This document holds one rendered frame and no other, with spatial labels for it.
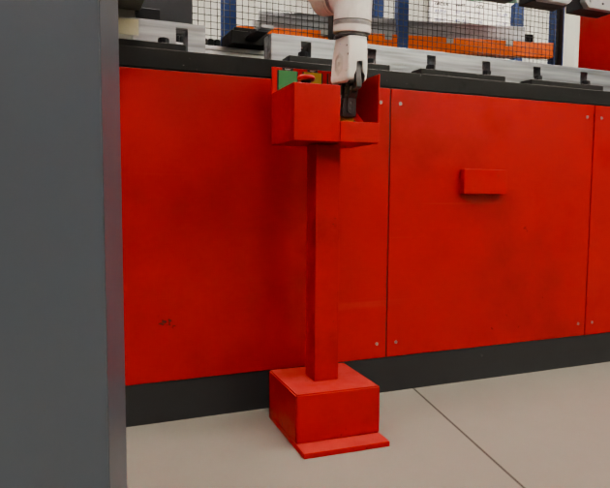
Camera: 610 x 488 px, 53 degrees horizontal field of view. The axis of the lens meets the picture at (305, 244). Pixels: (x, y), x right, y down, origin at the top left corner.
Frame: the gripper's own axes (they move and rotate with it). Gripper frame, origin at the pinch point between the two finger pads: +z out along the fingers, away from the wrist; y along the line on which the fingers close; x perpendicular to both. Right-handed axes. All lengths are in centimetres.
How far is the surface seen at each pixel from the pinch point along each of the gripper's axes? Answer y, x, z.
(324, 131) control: 6.6, -8.1, 5.6
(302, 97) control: 6.0, -13.2, -1.2
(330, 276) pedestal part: 4.3, -4.3, 37.9
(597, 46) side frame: -92, 161, -39
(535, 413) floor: 15, 49, 73
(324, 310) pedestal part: 5.0, -5.7, 45.6
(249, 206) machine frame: -15.4, -18.4, 24.1
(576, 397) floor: 8, 68, 74
